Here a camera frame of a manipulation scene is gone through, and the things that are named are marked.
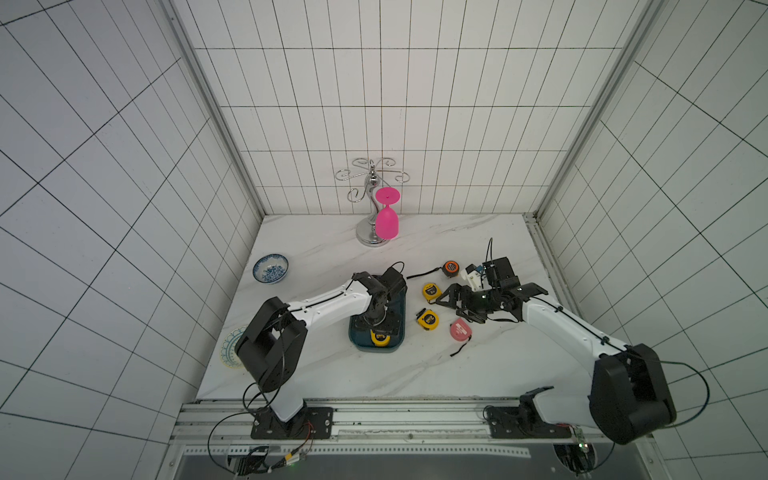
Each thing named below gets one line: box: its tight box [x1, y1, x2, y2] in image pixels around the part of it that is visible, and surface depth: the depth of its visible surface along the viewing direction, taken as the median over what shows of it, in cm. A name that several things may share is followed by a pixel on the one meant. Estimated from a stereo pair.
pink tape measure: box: [450, 318, 472, 357], surface depth 89 cm
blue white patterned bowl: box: [252, 253, 289, 285], surface depth 102 cm
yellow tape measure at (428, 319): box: [416, 308, 440, 331], surface depth 91 cm
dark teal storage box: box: [348, 287, 407, 352], surface depth 86 cm
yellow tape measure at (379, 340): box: [370, 329, 391, 347], surface depth 86 cm
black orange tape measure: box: [406, 260, 460, 280], surface depth 102 cm
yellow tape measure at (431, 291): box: [422, 283, 442, 301], surface depth 97 cm
